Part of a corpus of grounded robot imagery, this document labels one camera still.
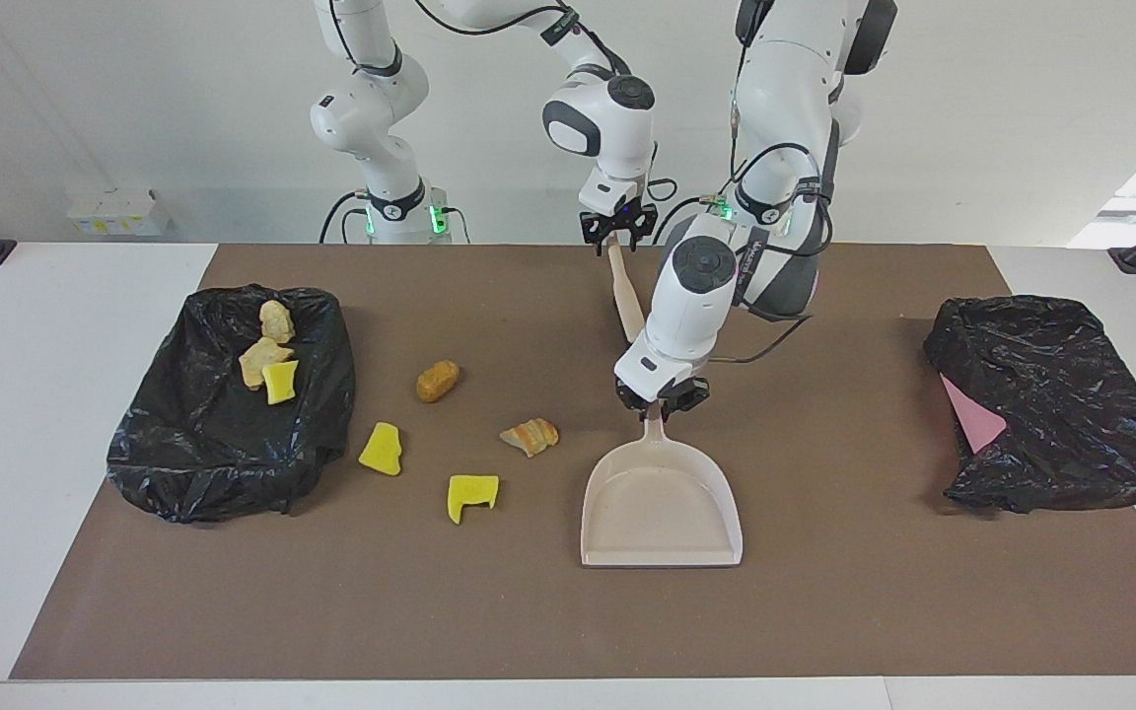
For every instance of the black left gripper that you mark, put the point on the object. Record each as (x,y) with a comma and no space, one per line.
(691,392)

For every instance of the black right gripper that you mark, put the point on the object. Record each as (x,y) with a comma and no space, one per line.
(627,215)

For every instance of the beige hand brush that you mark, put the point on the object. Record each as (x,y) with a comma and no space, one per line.
(627,296)

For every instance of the beige plastic dustpan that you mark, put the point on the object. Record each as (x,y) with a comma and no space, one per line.
(662,513)

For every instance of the striped bread piece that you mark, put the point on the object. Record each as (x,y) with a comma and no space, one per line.
(277,321)
(531,436)

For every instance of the notched yellow sponge piece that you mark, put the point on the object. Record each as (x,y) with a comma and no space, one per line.
(469,490)

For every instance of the yellow sponge chunk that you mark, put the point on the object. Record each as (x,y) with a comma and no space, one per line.
(381,451)

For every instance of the yellow and green sponge piece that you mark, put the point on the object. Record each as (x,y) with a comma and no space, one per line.
(280,385)

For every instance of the pale bread chunk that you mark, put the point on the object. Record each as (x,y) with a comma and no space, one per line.
(257,363)

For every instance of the pink plastic bin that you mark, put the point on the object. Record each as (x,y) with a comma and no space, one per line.
(972,419)

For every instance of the black trash bag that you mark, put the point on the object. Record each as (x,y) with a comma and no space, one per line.
(1071,394)
(233,454)

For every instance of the brown table mat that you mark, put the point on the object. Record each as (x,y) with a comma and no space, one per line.
(824,592)

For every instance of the white cardboard box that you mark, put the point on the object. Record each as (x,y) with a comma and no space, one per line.
(119,212)

